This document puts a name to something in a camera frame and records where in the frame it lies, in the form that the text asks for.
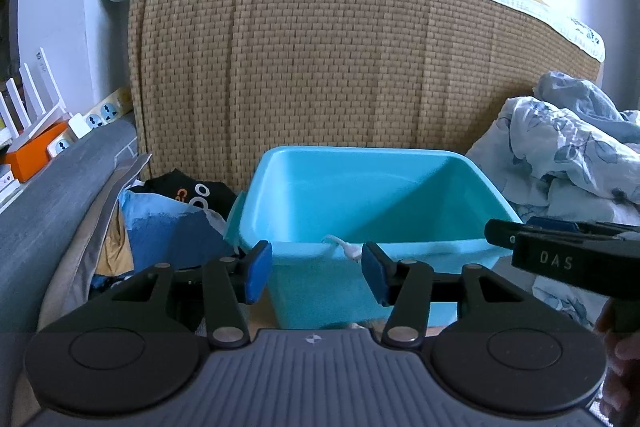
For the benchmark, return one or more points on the white plug adapter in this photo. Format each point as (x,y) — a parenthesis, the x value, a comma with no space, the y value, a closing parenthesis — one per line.
(77,126)

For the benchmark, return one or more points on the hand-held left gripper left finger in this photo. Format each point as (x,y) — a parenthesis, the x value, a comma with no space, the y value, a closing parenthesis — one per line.
(257,271)

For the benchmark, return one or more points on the person's right hand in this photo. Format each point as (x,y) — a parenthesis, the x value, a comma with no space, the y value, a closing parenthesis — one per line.
(622,367)

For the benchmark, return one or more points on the teal plastic storage bin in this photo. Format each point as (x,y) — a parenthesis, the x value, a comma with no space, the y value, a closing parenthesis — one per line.
(350,187)

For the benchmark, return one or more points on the grey fabric bed frame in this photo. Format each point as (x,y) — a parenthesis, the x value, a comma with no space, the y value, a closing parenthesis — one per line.
(45,217)

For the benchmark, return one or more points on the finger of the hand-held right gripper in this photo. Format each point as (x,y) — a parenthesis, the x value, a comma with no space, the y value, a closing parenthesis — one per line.
(502,233)
(552,224)

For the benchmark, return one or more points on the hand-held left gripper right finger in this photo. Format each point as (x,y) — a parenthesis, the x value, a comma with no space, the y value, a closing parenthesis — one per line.
(375,273)

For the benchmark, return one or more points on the white router with antennas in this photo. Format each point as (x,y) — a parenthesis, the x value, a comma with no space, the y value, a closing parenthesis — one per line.
(47,119)

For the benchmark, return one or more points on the woven rattan mat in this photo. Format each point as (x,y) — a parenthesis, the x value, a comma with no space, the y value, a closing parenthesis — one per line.
(325,72)

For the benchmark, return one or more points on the orange cardboard box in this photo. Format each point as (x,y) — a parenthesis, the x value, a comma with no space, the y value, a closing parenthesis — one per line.
(35,152)

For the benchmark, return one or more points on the blue cloth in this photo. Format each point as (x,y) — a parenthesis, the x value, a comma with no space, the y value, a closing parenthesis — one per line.
(165,227)

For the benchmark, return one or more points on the black printed cloth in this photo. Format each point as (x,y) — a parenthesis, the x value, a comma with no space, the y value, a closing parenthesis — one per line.
(170,187)

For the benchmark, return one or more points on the blue floral quilt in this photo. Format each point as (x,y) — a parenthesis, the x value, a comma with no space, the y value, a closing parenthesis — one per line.
(560,147)

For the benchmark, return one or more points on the white power strip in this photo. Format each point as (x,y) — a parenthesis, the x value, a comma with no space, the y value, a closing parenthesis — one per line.
(107,109)

